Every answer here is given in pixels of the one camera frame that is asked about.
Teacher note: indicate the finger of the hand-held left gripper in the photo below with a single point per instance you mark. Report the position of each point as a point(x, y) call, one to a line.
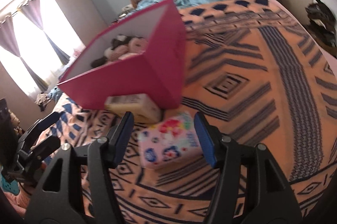
point(44, 149)
point(39, 125)

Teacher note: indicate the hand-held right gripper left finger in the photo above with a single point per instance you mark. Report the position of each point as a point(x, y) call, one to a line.
point(123, 134)

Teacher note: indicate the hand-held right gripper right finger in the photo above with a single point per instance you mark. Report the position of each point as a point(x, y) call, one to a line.
point(205, 139)

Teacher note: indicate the floral printed packet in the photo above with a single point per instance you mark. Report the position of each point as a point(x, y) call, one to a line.
point(168, 145)

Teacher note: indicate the pink cardboard box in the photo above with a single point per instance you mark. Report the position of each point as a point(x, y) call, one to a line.
point(158, 68)

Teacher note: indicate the pink knitted plush toy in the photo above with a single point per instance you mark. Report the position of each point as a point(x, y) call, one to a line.
point(137, 45)

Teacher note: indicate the brown and white plush toy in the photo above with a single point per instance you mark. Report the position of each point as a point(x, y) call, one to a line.
point(117, 42)

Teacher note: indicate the crumpled patterned cloth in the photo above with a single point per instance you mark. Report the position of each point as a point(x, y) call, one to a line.
point(43, 100)

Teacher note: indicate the yellow cardboard box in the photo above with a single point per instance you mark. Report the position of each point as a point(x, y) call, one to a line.
point(131, 102)

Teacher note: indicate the small pink object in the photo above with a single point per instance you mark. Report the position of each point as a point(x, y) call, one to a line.
point(77, 53)

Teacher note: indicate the purple curtain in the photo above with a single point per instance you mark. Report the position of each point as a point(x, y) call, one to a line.
point(10, 39)
point(34, 13)

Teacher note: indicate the orange and navy patterned blanket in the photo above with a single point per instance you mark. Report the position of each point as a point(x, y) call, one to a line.
point(263, 68)

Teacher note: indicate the dark bag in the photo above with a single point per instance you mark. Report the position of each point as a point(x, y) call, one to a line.
point(321, 21)

